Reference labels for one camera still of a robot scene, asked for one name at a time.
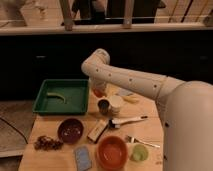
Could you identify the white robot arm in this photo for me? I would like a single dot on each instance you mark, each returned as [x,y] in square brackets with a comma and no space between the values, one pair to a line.
[185,109]

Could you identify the metal can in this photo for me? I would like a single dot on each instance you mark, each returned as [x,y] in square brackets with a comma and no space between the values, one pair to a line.
[103,106]

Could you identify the green banana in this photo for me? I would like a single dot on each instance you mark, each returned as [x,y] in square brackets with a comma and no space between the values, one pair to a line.
[56,95]

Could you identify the purple bowl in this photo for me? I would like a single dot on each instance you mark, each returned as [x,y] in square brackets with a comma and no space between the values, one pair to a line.
[70,131]

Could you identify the red apple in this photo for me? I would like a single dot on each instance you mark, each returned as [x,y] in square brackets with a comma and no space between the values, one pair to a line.
[98,93]

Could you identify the orange bowl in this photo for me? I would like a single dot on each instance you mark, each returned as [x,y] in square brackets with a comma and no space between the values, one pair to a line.
[112,153]

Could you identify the blue sponge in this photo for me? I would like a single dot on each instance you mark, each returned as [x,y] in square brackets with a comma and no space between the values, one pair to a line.
[82,158]

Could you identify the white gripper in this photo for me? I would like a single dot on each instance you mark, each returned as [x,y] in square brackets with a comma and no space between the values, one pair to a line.
[98,85]

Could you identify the yellow banana piece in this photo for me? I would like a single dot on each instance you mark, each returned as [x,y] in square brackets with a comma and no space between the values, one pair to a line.
[130,99]

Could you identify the bunch of dark grapes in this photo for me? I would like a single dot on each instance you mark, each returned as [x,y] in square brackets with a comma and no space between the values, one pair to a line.
[47,143]

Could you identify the silver fork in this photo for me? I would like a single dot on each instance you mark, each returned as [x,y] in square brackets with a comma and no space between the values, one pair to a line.
[131,139]

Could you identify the small green cup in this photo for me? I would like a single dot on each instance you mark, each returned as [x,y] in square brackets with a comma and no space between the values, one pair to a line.
[139,153]

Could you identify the white round container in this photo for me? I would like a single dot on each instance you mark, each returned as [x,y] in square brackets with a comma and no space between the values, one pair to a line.
[116,102]

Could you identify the green plastic tray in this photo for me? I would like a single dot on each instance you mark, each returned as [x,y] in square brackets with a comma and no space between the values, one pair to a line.
[76,92]

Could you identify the white black eraser block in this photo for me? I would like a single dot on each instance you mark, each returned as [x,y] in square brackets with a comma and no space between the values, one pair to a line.
[97,131]

